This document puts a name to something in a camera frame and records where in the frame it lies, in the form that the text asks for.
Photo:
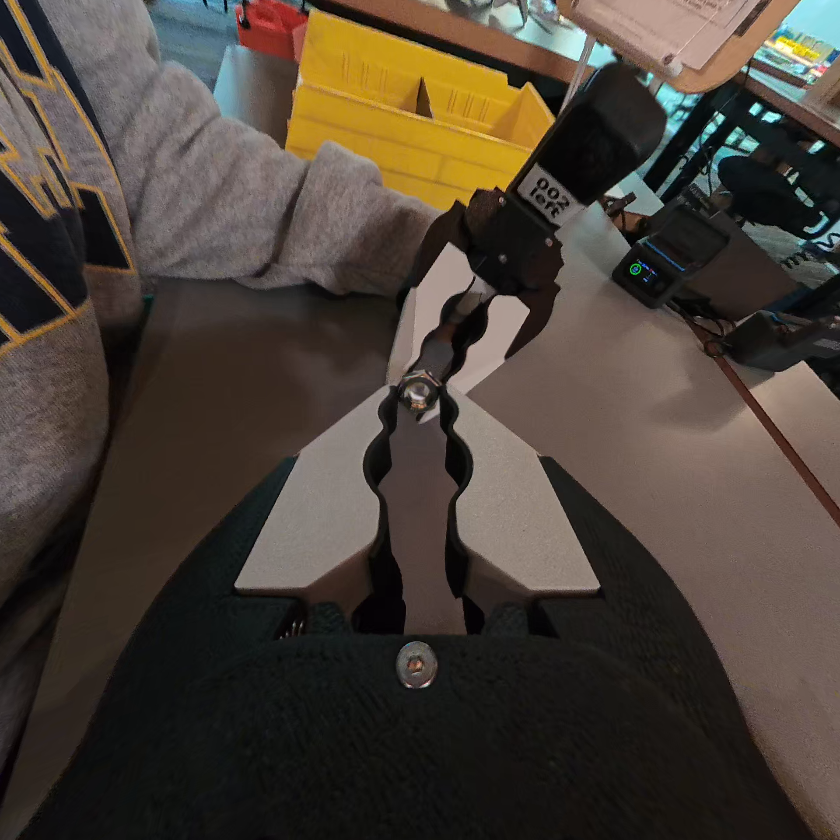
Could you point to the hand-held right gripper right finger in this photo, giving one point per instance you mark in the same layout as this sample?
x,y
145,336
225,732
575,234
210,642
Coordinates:
x,y
525,525

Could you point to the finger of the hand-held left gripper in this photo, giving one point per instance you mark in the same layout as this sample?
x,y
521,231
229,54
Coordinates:
x,y
489,341
408,328

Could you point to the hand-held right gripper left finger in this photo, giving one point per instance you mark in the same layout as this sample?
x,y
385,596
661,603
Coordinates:
x,y
315,518

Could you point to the steel hex nut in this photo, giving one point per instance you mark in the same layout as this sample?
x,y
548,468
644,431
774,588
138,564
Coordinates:
x,y
420,376

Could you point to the person's left forearm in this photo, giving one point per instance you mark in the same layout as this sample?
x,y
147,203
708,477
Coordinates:
x,y
262,197

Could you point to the clear acrylic sign stand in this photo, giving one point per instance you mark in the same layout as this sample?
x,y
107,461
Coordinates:
x,y
581,72

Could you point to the white printed paper sheet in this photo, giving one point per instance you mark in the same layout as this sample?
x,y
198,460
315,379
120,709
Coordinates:
x,y
656,26

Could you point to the black charger case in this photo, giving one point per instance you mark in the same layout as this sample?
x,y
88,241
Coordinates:
x,y
663,262

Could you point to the yellow divided plastic bin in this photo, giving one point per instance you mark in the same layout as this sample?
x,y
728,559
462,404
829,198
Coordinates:
x,y
420,118

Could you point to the black office chair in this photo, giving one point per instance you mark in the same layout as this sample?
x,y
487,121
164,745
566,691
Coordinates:
x,y
768,190

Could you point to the small black charger device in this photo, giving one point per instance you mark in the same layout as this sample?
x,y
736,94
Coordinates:
x,y
774,338

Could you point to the red plastic bin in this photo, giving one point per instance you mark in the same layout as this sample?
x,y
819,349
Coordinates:
x,y
269,29

